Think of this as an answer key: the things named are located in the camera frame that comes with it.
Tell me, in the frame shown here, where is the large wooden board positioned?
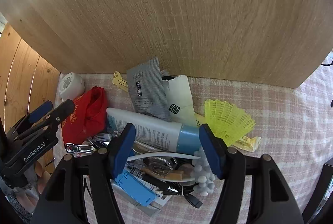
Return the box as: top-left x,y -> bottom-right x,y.
0,0 -> 333,89

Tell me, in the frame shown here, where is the white tube blue cap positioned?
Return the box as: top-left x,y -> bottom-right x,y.
106,107 -> 202,155

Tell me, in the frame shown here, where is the small metal clip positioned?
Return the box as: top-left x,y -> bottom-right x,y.
65,143 -> 95,154

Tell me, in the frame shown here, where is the grey striped packet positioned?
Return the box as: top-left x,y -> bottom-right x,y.
126,57 -> 173,121

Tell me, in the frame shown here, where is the white plug adapter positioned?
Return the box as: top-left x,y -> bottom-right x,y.
58,72 -> 85,103

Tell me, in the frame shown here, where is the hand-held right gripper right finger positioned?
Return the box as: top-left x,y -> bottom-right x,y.
198,124 -> 305,224

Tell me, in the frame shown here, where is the white paper packet green logo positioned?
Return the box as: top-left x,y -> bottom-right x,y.
161,74 -> 198,128

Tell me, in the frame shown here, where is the blue phone stand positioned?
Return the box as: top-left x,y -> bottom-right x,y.
113,170 -> 157,207

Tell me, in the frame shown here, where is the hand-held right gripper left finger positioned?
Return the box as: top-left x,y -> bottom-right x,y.
31,123 -> 136,224

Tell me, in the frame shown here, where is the black pen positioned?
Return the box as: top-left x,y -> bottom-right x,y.
127,165 -> 180,194

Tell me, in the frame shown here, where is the person's left hand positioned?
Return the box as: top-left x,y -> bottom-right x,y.
33,159 -> 52,194

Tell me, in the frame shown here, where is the black usb cable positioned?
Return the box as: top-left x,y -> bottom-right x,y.
156,180 -> 203,209

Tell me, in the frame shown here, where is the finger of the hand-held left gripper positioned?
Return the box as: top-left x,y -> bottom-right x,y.
6,100 -> 54,136
13,99 -> 76,141

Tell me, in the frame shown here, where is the red cloth bag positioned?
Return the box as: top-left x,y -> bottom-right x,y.
61,86 -> 108,146

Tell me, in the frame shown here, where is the yellow shuttlecock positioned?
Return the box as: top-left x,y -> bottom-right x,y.
204,99 -> 257,148

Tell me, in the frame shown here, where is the white bead string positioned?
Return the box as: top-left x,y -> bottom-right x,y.
190,148 -> 216,197

